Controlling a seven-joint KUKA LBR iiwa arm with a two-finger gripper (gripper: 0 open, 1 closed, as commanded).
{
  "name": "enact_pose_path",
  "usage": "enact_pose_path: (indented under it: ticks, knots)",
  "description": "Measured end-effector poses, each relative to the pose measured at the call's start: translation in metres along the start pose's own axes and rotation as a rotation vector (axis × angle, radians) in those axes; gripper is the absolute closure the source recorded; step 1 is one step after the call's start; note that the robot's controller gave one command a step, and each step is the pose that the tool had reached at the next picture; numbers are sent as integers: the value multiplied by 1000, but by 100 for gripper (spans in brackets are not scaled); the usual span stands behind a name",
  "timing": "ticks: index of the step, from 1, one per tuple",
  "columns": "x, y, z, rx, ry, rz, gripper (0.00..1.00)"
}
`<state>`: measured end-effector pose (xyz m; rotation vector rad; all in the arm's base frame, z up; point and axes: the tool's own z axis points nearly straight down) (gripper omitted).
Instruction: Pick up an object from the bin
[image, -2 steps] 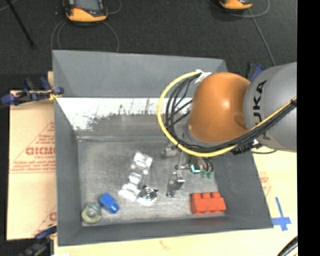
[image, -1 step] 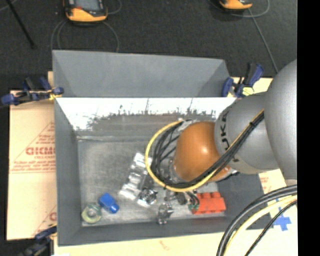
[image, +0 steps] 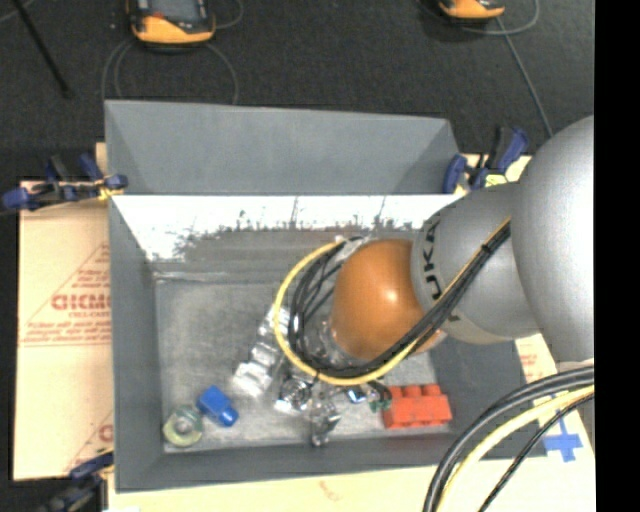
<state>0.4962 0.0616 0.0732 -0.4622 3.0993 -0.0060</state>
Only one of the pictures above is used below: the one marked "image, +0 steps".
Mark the blue toy block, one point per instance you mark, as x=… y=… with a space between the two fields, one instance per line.
x=217 y=405

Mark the grey metal bin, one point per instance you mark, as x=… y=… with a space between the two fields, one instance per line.
x=200 y=325

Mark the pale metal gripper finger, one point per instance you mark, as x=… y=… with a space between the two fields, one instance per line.
x=320 y=438
x=327 y=414

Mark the brown cardboard board red print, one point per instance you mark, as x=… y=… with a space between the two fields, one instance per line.
x=60 y=350

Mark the red-orange toy brick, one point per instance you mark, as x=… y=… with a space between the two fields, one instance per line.
x=417 y=407

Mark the clear round glass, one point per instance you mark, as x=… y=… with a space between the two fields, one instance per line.
x=295 y=393

